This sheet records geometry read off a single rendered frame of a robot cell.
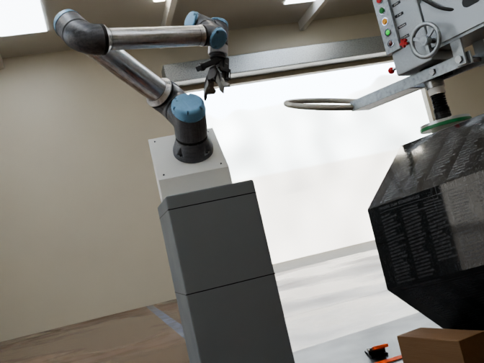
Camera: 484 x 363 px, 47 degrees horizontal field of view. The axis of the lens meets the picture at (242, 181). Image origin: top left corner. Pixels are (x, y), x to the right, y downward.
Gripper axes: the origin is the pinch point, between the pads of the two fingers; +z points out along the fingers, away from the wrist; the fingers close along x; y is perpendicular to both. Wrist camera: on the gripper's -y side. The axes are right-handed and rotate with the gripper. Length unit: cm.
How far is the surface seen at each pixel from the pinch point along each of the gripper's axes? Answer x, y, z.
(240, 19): 478, 346, -316
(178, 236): 4, -13, 63
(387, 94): -40, 71, -6
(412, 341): -76, 38, 100
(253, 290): -9, 18, 85
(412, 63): -60, 63, -13
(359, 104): -22, 72, -5
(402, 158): -54, 64, 27
